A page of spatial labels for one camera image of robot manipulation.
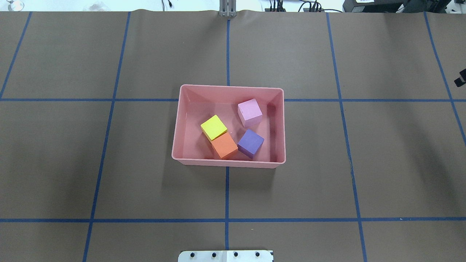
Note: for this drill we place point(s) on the orange foam block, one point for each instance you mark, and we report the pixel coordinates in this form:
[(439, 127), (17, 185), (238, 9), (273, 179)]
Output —
[(224, 146)]

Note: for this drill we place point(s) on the yellow foam block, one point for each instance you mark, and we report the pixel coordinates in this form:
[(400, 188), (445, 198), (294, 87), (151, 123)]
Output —
[(213, 128)]

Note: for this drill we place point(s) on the purple foam block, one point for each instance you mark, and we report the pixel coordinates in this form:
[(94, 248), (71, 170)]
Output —
[(250, 143)]

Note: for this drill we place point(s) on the pink foam block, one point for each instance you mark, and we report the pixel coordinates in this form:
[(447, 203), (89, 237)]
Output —
[(250, 113)]

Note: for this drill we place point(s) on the pink plastic bin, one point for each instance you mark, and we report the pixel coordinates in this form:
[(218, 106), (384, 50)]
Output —
[(198, 103)]

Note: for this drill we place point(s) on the aluminium frame post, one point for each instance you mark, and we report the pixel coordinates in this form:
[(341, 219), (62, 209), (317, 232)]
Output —
[(227, 8)]

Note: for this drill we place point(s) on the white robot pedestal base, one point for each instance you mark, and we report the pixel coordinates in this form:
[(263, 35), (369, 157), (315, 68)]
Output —
[(226, 256)]

